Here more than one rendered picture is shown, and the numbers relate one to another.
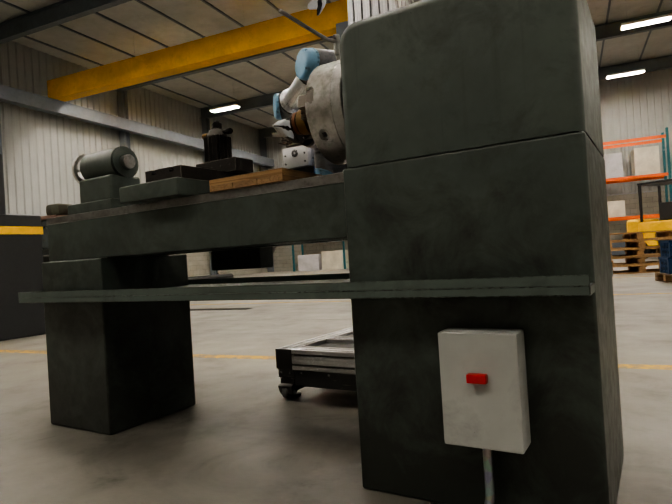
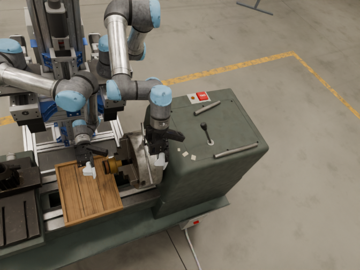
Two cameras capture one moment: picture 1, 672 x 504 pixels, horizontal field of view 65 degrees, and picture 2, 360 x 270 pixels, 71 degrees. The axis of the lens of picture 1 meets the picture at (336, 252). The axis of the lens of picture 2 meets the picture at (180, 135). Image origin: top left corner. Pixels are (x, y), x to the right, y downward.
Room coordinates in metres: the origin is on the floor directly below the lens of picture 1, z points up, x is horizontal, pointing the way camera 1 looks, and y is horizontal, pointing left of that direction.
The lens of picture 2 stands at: (1.32, 0.54, 2.31)
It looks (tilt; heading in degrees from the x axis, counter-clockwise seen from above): 53 degrees down; 287
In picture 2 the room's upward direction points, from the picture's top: 23 degrees clockwise
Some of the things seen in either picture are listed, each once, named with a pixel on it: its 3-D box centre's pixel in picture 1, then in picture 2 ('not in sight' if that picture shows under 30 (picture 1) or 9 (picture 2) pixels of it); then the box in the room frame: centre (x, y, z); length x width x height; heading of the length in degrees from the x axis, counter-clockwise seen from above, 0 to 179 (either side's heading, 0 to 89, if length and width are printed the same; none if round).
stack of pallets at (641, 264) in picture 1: (634, 252); not in sight; (9.73, -5.46, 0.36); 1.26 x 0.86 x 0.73; 78
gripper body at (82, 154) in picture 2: (296, 134); (84, 154); (1.91, 0.11, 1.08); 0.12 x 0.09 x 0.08; 148
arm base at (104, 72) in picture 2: not in sight; (108, 64); (2.22, -0.37, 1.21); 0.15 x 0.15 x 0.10
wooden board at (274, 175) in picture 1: (279, 185); (88, 187); (1.82, 0.18, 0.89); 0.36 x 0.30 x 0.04; 149
